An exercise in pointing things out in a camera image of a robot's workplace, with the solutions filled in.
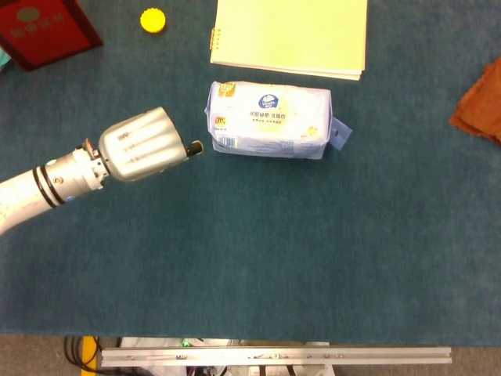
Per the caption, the pale yellow spiral notebook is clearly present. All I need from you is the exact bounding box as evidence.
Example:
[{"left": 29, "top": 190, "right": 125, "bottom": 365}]
[{"left": 209, "top": 0, "right": 369, "bottom": 81}]

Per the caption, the red certificate book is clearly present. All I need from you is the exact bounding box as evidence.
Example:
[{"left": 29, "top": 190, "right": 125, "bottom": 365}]
[{"left": 0, "top": 0, "right": 104, "bottom": 72}]

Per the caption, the rust brown folded cloth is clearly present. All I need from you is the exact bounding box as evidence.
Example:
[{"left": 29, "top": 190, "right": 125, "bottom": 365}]
[{"left": 448, "top": 56, "right": 501, "bottom": 148}]

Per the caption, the aluminium profile rail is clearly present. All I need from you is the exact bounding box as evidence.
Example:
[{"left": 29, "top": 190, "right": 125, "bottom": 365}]
[{"left": 99, "top": 345, "right": 453, "bottom": 367}]

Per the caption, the black cable bundle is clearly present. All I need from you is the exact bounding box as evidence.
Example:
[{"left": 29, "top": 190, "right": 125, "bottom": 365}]
[{"left": 63, "top": 335, "right": 102, "bottom": 373}]

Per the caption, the teal felt table mat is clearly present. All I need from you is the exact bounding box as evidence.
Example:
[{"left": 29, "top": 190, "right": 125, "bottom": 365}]
[{"left": 0, "top": 0, "right": 501, "bottom": 348}]

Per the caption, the yellow bottle cap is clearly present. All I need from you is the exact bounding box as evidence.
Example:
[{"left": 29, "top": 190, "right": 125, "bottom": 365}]
[{"left": 139, "top": 8, "right": 167, "bottom": 34}]

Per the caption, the white tissue pack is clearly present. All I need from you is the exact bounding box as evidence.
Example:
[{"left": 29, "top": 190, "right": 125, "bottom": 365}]
[{"left": 204, "top": 80, "right": 352, "bottom": 160}]

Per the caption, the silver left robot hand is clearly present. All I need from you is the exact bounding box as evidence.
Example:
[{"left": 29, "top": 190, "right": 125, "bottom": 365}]
[{"left": 96, "top": 106, "right": 204, "bottom": 183}]

